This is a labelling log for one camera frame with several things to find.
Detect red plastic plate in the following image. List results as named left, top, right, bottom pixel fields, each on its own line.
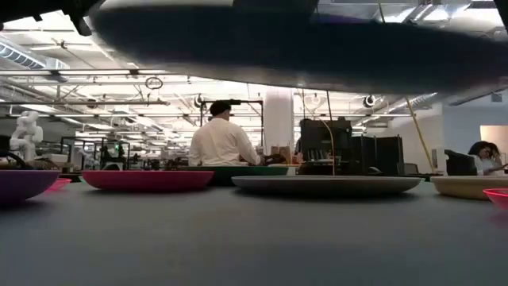
left=81, top=170, right=216, bottom=194

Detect grey plastic plate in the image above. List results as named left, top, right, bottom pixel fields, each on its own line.
left=231, top=175, right=423, bottom=197

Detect white round pillar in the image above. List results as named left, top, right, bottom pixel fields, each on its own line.
left=264, top=87, right=295, bottom=155

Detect person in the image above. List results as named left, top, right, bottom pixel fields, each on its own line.
left=187, top=99, right=264, bottom=168
left=467, top=140, right=508, bottom=176

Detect brown paper bags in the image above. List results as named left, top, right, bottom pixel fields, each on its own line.
left=270, top=145, right=294, bottom=165

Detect purple plastic plate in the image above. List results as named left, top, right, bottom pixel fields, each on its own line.
left=0, top=169, right=61, bottom=205

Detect beige plastic plate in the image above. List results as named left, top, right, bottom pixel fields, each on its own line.
left=430, top=175, right=508, bottom=201

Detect black partition panels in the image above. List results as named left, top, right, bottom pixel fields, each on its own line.
left=351, top=134, right=406, bottom=176

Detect yellow hanging cable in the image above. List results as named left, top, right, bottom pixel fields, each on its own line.
left=318, top=118, right=337, bottom=176

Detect dark green plastic plate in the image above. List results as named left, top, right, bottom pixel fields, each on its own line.
left=177, top=165, right=290, bottom=187

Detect silver ceiling air duct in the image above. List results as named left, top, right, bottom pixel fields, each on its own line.
left=391, top=91, right=438, bottom=114

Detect black hanging cable ring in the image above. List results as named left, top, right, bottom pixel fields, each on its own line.
left=144, top=75, right=164, bottom=91

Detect pink translucent plastic plate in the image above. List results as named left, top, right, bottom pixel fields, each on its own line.
left=482, top=187, right=508, bottom=211
left=46, top=177, right=73, bottom=193

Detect yellow pole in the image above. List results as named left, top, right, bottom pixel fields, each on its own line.
left=404, top=96, right=436, bottom=173

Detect dark blue plastic plate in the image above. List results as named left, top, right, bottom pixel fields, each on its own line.
left=90, top=0, right=508, bottom=97

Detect black office chair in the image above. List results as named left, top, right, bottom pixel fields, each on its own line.
left=444, top=149, right=479, bottom=177

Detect black workstation frame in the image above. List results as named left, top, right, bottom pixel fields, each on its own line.
left=59, top=136, right=132, bottom=171

